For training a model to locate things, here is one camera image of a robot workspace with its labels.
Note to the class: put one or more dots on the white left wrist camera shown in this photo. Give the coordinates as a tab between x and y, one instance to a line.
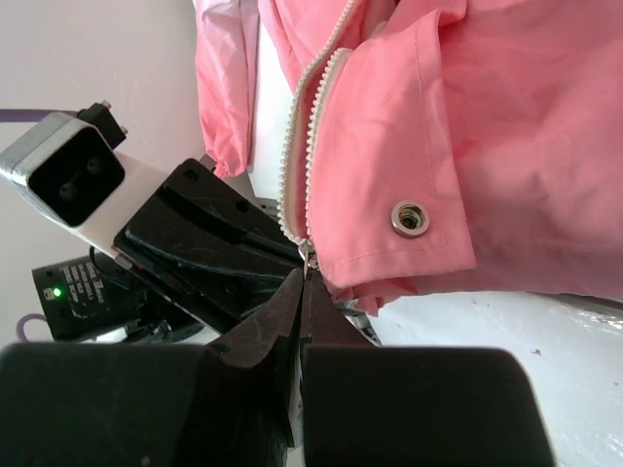
68	167

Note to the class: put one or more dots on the pink hooded zip jacket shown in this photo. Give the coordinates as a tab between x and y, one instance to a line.
433	146

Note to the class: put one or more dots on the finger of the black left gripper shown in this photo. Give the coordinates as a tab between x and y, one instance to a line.
197	195
215	282

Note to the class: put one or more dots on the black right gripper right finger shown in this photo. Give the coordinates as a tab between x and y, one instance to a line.
368	405

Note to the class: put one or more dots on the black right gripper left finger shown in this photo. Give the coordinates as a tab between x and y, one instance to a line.
232	402

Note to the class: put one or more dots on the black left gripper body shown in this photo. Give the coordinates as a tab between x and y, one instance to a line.
88	297

